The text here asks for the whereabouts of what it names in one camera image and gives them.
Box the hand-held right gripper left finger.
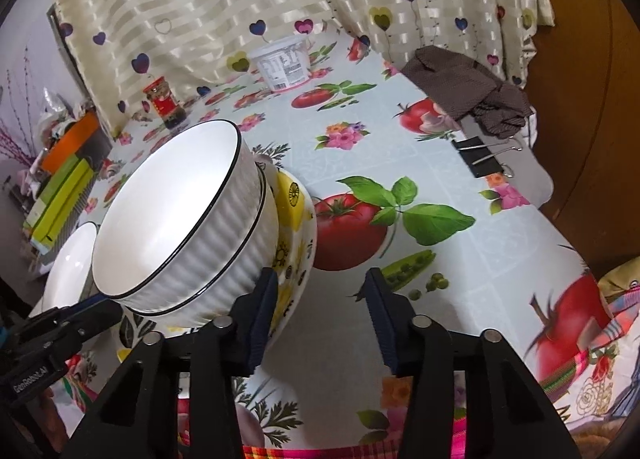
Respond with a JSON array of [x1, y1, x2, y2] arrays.
[[60, 266, 280, 459]]

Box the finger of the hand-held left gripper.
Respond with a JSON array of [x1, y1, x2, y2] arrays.
[[65, 295, 123, 335], [7, 306, 90, 370]]

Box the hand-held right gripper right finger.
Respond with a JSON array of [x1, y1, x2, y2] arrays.
[[364, 266, 583, 459]]

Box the white ribbed bowl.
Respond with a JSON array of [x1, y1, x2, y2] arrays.
[[91, 120, 266, 315], [125, 166, 279, 332]]

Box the large white black-rimmed plate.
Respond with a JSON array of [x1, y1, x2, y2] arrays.
[[27, 222, 101, 317]]

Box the yellow floral bowl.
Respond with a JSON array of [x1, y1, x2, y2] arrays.
[[116, 166, 318, 365]]

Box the lime green box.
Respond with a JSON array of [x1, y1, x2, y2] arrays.
[[35, 158, 93, 220], [22, 174, 96, 256]]

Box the vegetable print tablecloth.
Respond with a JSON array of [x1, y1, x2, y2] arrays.
[[65, 34, 640, 459]]

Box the pink green plaid cloth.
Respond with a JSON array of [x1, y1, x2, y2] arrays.
[[175, 284, 640, 459]]

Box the black binder clip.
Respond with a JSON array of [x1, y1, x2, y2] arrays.
[[451, 136, 523, 179]]

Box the purple dried flower branches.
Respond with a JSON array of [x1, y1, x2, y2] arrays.
[[0, 64, 41, 160]]

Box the clear plastic bag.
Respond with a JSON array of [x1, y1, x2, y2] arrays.
[[40, 89, 91, 125]]

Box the red label sauce jar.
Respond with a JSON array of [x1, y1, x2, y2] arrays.
[[142, 76, 187, 130]]

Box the brown dotted cloth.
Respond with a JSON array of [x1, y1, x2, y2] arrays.
[[400, 46, 533, 140]]

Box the white plastic tub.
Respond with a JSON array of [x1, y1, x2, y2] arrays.
[[248, 36, 311, 91]]

